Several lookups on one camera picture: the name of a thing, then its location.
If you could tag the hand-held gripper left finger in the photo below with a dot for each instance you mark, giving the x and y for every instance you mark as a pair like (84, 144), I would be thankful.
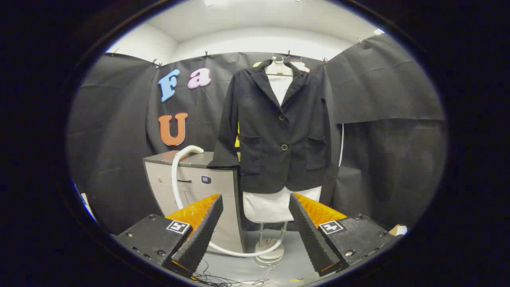
(203, 235)

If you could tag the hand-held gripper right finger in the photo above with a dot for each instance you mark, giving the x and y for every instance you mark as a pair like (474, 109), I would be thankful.
(310, 239)

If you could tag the black button jacket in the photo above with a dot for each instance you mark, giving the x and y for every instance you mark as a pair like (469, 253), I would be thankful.
(271, 159)

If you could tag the white clothes hanger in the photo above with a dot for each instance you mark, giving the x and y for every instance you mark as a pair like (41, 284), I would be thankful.
(279, 69)

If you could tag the beige cabinet with grey top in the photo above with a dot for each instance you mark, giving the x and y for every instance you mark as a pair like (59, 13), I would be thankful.
(207, 191)

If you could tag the white mannequin on stand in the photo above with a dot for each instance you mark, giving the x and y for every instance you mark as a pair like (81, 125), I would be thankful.
(271, 207)

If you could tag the small cardboard box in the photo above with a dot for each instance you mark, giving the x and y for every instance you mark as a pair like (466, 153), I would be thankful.
(398, 230)

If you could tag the white panel with blue edge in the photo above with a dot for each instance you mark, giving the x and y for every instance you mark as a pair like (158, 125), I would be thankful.
(85, 203)

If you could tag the black backdrop cloth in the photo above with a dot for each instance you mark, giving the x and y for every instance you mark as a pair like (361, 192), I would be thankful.
(119, 139)

